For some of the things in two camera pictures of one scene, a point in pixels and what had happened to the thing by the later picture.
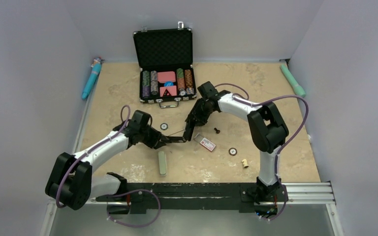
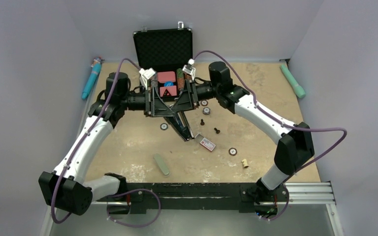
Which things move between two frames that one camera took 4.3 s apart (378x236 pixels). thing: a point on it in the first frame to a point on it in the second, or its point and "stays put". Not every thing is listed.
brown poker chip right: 233,151 stays put
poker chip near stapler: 164,126 stays put
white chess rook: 245,163 stays put
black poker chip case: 166,57 stays put
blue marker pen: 96,68 stays put
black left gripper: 154,140 to 150,110
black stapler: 186,136 to 179,122
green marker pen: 298,88 stays put
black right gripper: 202,119 to 188,99
